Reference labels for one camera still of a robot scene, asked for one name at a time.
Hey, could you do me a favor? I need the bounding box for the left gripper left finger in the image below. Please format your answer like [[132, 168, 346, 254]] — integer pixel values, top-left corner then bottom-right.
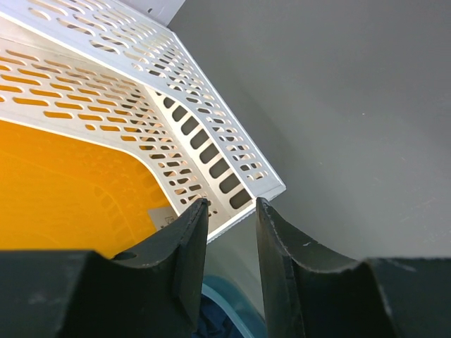
[[1, 199, 209, 337]]

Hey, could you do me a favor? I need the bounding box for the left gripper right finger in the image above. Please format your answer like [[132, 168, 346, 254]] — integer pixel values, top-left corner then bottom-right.
[[256, 198, 450, 337]]

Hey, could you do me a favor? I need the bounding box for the navy blue t shirt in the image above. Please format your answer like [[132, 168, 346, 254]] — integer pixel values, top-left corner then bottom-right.
[[191, 295, 242, 338]]

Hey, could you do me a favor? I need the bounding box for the teal plastic bin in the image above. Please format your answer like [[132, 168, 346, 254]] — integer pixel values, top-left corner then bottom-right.
[[202, 275, 268, 337]]

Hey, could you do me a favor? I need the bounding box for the orange plastic folder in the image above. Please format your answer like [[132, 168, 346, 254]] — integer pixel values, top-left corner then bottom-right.
[[1, 122, 176, 258]]

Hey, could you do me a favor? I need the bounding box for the white file organizer rack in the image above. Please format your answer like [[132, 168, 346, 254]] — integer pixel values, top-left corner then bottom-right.
[[1, 1, 285, 240]]

